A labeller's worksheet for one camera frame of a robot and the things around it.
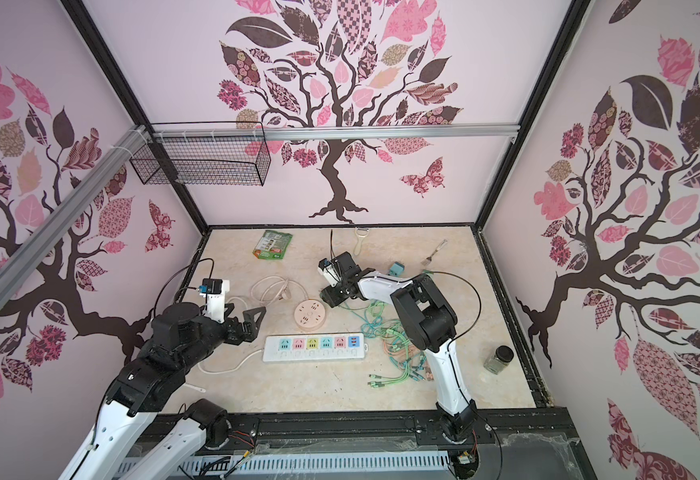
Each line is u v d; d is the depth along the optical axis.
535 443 0.73
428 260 1.10
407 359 0.83
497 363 0.78
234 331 0.60
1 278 0.53
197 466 0.70
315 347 0.85
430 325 0.55
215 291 0.58
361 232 1.18
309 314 0.92
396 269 1.04
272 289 1.00
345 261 0.81
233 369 0.84
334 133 0.92
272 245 1.14
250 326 0.61
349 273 0.79
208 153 0.95
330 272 0.86
